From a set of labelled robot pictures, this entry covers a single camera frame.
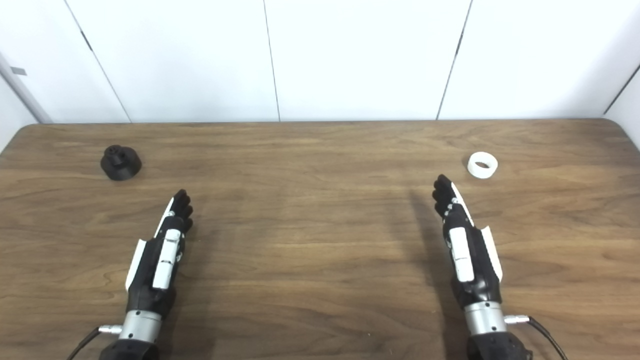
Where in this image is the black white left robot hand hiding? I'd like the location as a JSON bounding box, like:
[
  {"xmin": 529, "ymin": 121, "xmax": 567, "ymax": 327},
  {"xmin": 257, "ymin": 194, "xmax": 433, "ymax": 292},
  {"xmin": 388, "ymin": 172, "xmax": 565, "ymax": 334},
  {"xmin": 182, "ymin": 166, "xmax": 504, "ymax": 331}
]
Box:
[{"xmin": 124, "ymin": 189, "xmax": 195, "ymax": 317}]

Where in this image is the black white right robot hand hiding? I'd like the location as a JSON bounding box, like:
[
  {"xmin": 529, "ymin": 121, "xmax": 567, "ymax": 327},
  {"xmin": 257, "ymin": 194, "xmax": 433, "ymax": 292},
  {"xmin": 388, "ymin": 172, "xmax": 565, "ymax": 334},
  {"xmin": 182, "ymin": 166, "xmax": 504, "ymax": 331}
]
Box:
[{"xmin": 432, "ymin": 174, "xmax": 504, "ymax": 308}]

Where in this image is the white plastic ring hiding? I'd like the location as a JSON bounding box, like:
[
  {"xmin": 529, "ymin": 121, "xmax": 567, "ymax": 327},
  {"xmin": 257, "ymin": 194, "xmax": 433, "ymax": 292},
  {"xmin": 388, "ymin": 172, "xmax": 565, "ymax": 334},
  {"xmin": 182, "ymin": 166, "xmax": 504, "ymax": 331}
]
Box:
[{"xmin": 467, "ymin": 151, "xmax": 499, "ymax": 179}]

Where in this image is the round black plastic part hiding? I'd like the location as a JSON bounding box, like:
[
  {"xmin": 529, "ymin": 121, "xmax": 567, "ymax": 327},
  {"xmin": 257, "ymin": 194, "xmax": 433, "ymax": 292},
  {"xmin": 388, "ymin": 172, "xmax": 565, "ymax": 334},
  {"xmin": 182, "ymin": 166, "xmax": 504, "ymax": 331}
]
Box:
[{"xmin": 100, "ymin": 145, "xmax": 142, "ymax": 181}]

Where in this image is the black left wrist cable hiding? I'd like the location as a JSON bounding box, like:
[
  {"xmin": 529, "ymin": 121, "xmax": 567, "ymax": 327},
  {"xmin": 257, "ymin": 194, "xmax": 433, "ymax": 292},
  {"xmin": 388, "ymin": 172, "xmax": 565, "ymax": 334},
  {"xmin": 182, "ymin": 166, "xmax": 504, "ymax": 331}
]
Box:
[{"xmin": 67, "ymin": 325, "xmax": 123, "ymax": 360}]

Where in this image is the grey wall corner pole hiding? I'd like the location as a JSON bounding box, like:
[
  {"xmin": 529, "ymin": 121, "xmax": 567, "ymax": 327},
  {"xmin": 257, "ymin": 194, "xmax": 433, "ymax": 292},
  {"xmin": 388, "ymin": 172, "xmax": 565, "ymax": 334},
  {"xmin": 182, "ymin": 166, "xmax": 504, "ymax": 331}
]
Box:
[{"xmin": 0, "ymin": 50, "xmax": 54, "ymax": 124}]

